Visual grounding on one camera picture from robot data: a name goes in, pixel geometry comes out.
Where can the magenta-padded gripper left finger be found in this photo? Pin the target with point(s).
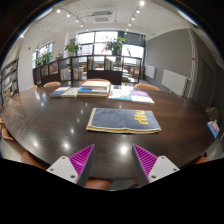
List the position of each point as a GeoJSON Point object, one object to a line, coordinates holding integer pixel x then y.
{"type": "Point", "coordinates": [71, 168]}

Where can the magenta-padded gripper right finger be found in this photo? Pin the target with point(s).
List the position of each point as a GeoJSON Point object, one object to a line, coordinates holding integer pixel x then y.
{"type": "Point", "coordinates": [156, 168]}

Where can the blue and red magazine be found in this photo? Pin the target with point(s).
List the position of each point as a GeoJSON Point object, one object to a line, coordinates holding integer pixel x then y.
{"type": "Point", "coordinates": [213, 128]}

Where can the purple and white book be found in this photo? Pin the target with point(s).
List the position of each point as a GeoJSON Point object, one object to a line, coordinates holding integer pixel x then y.
{"type": "Point", "coordinates": [141, 97]}

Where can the yellowish book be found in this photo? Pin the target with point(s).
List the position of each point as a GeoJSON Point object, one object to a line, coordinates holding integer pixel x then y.
{"type": "Point", "coordinates": [91, 95]}

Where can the white thin book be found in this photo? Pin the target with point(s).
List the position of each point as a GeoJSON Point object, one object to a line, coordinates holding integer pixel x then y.
{"type": "Point", "coordinates": [70, 92]}

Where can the dark blue book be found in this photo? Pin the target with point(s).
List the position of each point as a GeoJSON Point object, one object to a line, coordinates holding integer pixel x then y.
{"type": "Point", "coordinates": [59, 92]}

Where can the blue-covered book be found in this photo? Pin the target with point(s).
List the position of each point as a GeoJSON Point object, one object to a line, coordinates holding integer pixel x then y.
{"type": "Point", "coordinates": [87, 90]}

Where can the beige thick book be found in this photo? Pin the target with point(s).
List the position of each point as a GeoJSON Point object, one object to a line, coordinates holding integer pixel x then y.
{"type": "Point", "coordinates": [96, 85]}

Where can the large white radiator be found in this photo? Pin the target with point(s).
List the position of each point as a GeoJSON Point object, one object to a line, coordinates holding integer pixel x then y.
{"type": "Point", "coordinates": [174, 81]}

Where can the small white radiator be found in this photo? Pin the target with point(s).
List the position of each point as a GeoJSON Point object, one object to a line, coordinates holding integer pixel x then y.
{"type": "Point", "coordinates": [150, 71]}

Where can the dark open shelf unit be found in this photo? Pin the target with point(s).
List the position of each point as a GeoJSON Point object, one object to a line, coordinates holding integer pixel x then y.
{"type": "Point", "coordinates": [105, 76]}

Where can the small potted plant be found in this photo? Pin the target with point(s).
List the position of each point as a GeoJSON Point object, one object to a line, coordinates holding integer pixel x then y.
{"type": "Point", "coordinates": [45, 58]}

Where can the medium potted plant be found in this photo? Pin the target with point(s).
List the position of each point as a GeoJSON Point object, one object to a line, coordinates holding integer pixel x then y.
{"type": "Point", "coordinates": [73, 48]}

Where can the large leafy potted plant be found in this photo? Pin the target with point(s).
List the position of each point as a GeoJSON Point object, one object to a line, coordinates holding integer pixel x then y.
{"type": "Point", "coordinates": [115, 44]}

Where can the ceiling air conditioner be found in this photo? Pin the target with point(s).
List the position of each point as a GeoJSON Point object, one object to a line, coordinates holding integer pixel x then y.
{"type": "Point", "coordinates": [101, 17]}

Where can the ceiling lights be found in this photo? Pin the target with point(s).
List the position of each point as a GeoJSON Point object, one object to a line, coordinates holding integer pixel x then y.
{"type": "Point", "coordinates": [142, 3]}

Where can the tall wall bookshelf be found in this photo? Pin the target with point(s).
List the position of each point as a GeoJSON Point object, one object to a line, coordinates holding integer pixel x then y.
{"type": "Point", "coordinates": [9, 80]}

